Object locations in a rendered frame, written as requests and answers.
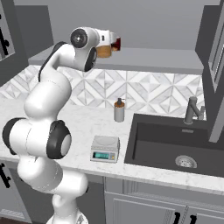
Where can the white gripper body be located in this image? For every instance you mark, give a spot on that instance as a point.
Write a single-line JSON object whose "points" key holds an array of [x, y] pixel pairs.
{"points": [[113, 36]]}

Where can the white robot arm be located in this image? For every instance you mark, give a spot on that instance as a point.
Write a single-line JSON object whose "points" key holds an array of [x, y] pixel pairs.
{"points": [[46, 99]]}

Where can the grey digital scale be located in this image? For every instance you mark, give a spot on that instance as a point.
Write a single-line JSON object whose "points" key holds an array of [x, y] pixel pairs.
{"points": [[105, 148]]}

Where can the dark red container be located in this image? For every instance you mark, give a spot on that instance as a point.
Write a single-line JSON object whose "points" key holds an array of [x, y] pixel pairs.
{"points": [[117, 44]]}

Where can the grey soap dispenser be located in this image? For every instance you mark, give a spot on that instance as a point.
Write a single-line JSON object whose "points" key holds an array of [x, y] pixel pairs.
{"points": [[119, 113]]}

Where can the grey tap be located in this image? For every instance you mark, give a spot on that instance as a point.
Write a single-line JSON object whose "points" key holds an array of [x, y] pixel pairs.
{"points": [[191, 110]]}

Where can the black sink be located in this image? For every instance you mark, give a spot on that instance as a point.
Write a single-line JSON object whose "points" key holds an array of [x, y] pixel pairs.
{"points": [[175, 145]]}

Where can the grey base cupboard door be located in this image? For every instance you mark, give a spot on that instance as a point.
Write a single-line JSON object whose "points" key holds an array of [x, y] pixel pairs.
{"points": [[140, 208], [14, 201], [210, 217]]}

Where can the grey wall cabinet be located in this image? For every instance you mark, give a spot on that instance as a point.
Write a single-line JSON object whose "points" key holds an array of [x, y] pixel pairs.
{"points": [[151, 61]]}

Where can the grey wall cabinet door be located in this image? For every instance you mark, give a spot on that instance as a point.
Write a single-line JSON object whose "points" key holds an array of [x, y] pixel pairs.
{"points": [[6, 17], [217, 58]]}

